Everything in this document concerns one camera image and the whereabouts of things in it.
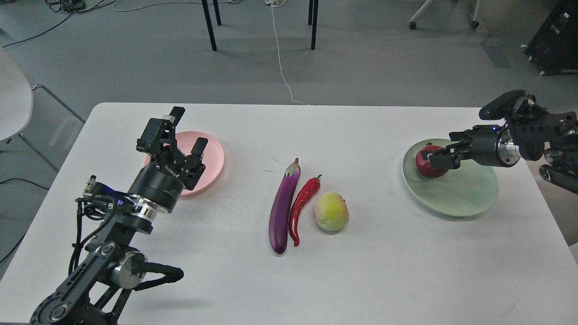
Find pink plate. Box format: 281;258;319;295
152;131;225;196

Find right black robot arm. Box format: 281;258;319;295
420;90;578;193

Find red chili pepper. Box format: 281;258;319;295
288;174;322;247

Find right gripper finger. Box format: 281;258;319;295
427;147;470;170
449;129;475;143

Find black equipment case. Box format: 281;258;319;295
523;0;578;76

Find yellow green peach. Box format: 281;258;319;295
314;192;350;231

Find white floor cable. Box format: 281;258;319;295
264;0;312;106

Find black table leg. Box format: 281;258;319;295
308;0;314;25
201;0;218;51
213;0;222;26
310;0;319;50

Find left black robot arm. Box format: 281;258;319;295
29;107;208;325

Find purple eggplant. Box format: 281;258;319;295
268;158;301;255

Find white chair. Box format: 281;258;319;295
0;49;85;173

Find white rolling chair base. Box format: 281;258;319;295
408;0;484;30

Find red pomegranate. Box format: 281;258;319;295
415;142;449;178

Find black floor cables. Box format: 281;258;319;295
0;0;119;48

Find green plate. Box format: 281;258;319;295
402;138;499;217

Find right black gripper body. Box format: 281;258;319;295
468;125;505;167

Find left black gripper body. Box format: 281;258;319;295
128;155;205;213

